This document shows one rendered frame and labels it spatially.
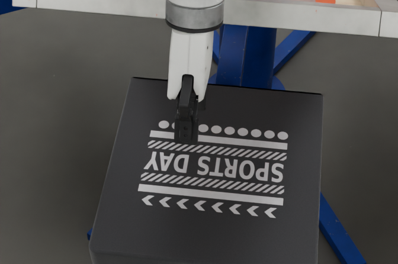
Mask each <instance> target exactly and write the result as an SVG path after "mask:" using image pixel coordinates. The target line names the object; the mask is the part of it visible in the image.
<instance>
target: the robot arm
mask: <svg viewBox="0 0 398 264"><path fill-rule="evenodd" d="M223 16H224V0H166V5H165V22H166V24H167V25H168V26H170V27H171V28H172V34H171V45H170V53H169V73H168V92H167V97H168V98H169V99H176V97H177V96H178V97H177V105H176V116H175V123H174V142H175V143H176V144H187V145H194V146H195V145H197V144H198V126H199V118H197V112H198V111H204V110H205V109H206V95H207V83H208V78H209V75H210V68H211V60H212V53H213V36H214V30H216V29H219V27H221V26H222V25H223Z"/></svg>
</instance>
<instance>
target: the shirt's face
mask: <svg viewBox="0 0 398 264"><path fill-rule="evenodd" d="M167 92H168V80H164V79H152V78H139V77H133V80H132V83H131V88H130V92H129V97H128V100H127V104H126V109H125V112H124V116H123V120H122V123H121V128H120V132H119V135H118V140H117V144H116V147H115V152H114V156H113V161H112V164H111V168H110V172H109V176H108V180H107V184H106V187H105V192H104V196H103V199H102V204H101V208H100V211H99V216H98V220H97V225H96V228H95V232H94V236H93V239H92V246H93V247H94V248H96V249H101V250H112V251H118V252H129V253H140V254H146V255H156V256H167V257H178V258H184V259H195V260H206V261H212V262H223V263H234V264H314V246H315V231H316V203H317V175H318V160H319V131H320V103H321V94H317V93H310V92H297V91H284V90H277V89H264V88H251V87H244V86H231V85H218V84H210V83H208V84H207V95H206V109H205V110H204V111H198V112H197V118H199V123H206V124H219V125H231V126H238V127H250V128H263V129H270V130H282V131H288V143H287V158H286V167H285V182H284V198H283V214H282V220H278V219H271V218H260V217H248V216H242V215H231V214H219V213H208V212H202V211H190V210H179V209H173V208H161V207H150V206H144V205H135V202H136V197H137V192H138V188H139V183H140V178H141V175H142V170H143V165H144V161H145V156H146V151H147V146H148V142H149V137H150V132H151V129H152V124H153V119H154V118H155V119H162V120H175V116H176V105H177V97H178V96H177V97H176V99H169V98H168V97H167Z"/></svg>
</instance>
